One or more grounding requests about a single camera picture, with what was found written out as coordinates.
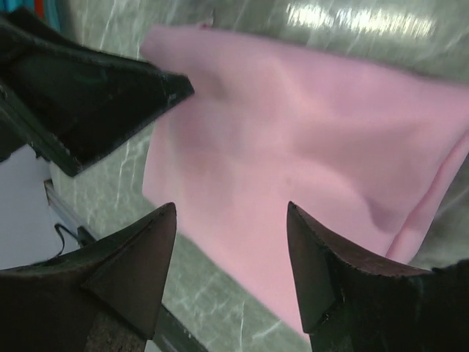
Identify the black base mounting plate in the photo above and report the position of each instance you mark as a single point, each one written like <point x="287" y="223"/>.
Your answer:
<point x="172" y="336"/>

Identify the teal folded t-shirt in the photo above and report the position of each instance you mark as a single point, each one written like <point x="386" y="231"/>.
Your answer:
<point x="56" y="13"/>

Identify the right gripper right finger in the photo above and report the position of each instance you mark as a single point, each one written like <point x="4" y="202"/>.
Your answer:
<point x="351" y="299"/>

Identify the aluminium frame rail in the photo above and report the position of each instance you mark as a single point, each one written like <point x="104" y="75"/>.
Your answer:
<point x="68" y="216"/>

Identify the pink t-shirt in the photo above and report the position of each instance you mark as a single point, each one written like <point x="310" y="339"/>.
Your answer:
<point x="366" y="150"/>

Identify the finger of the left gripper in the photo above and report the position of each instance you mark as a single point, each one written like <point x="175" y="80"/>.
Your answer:
<point x="74" y="105"/>

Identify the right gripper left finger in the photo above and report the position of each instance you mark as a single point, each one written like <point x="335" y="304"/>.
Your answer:
<point x="103" y="297"/>

